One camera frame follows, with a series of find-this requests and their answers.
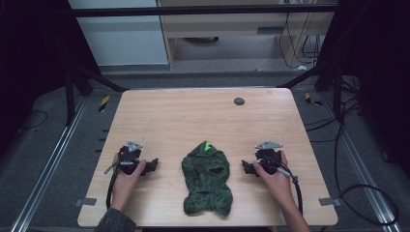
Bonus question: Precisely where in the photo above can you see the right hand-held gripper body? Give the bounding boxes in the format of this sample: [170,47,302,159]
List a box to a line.
[253,139,284,176]

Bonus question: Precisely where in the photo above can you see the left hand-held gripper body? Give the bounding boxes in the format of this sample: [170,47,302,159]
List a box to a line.
[117,139,148,176]

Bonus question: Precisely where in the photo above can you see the dark green fleece pet garment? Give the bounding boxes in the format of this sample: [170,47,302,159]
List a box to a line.
[181,140,234,218]

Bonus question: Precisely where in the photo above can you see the person's right hand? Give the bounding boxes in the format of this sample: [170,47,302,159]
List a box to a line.
[252,150,295,208]

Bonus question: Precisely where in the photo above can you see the person's left hand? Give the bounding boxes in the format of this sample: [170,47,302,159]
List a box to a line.
[110,153,148,213]

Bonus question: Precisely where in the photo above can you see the yellow black hazard tape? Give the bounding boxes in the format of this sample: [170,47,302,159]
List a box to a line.
[305,92,324,107]
[98,95,111,113]

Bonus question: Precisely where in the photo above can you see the grey tape strip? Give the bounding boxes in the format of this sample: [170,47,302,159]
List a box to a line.
[318,196,342,208]
[73,197,98,208]

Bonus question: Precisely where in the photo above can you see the black metal stand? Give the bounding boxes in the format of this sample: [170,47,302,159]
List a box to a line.
[276,57,344,124]
[63,59,131,128]

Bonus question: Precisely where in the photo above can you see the white cabinet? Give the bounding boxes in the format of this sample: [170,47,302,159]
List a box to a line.
[67,0,169,68]

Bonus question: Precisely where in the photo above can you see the black curtain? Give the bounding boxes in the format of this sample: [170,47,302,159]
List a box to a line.
[313,0,410,179]
[0,0,102,158]

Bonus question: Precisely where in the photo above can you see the light wooden desk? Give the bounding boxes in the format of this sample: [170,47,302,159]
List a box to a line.
[157,0,339,70]

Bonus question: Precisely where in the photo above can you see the left hand-held gripper cable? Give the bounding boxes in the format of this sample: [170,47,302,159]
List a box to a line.
[103,159,135,211]

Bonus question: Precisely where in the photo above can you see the hand-held gripper cable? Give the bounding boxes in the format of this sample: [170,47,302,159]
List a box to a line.
[103,159,135,211]
[262,155,305,217]

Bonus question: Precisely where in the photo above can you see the right hand-held gripper cable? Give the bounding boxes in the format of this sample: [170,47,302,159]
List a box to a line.
[262,155,305,217]

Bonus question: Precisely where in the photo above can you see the aluminium floor rail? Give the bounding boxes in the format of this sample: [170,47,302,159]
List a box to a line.
[9,96,89,232]
[322,93,404,232]

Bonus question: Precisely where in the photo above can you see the black floor cable loop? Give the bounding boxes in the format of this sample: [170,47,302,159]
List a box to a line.
[304,75,400,227]

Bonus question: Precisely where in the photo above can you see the thin black floor cable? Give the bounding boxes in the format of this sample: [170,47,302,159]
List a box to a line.
[17,109,49,131]

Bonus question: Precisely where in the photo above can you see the hanging black cables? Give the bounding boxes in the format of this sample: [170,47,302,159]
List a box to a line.
[278,12,324,70]

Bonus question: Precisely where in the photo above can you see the black horizontal frame bar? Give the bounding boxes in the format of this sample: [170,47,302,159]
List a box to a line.
[69,3,340,18]

